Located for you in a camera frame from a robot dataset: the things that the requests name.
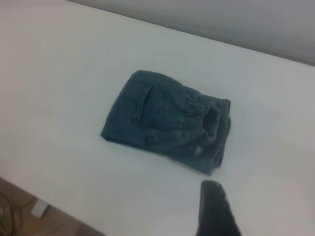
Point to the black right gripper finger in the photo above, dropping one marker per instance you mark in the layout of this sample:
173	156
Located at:
214	211

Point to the blue denim pants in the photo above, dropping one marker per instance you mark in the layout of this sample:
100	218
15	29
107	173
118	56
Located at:
167	123

